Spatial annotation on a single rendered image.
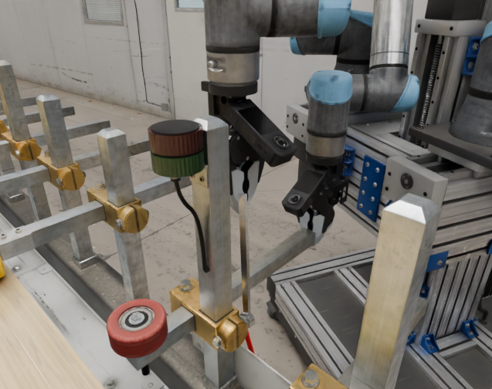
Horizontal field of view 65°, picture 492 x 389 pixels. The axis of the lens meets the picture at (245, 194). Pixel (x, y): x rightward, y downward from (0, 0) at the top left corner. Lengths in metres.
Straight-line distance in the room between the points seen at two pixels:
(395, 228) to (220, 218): 0.25
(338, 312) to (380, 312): 1.22
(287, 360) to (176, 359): 0.96
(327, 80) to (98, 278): 0.69
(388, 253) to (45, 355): 0.43
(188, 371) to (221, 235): 0.32
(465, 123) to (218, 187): 0.58
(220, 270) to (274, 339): 1.23
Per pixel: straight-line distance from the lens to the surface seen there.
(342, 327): 1.55
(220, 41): 0.54
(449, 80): 1.11
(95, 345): 0.96
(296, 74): 3.52
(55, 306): 1.10
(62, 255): 1.12
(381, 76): 0.84
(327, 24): 0.57
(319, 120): 0.72
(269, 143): 0.52
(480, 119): 0.90
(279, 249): 0.76
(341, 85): 0.71
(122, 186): 0.70
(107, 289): 0.96
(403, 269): 0.35
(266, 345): 1.74
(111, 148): 0.67
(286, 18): 0.55
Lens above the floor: 1.30
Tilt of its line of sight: 27 degrees down
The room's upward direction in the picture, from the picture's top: straight up
